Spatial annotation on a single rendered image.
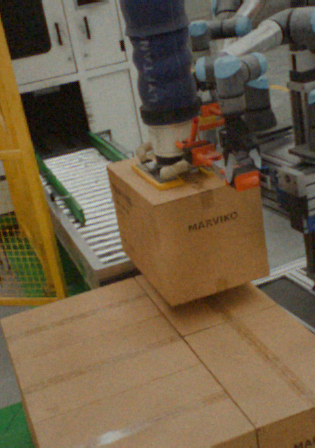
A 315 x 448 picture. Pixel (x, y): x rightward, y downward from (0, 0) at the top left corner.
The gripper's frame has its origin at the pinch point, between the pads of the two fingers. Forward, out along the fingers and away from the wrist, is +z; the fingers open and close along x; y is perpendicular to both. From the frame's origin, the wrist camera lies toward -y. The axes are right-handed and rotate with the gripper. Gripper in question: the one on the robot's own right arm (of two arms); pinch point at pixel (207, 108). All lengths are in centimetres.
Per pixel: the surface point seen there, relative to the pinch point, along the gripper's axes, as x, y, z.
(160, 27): -28, 41, -41
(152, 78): -33, 38, -24
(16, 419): -109, -10, 121
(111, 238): -41, -55, 67
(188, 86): -21.0, 39.4, -19.0
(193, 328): -39, 55, 67
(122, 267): -48, -7, 62
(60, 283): -68, -83, 95
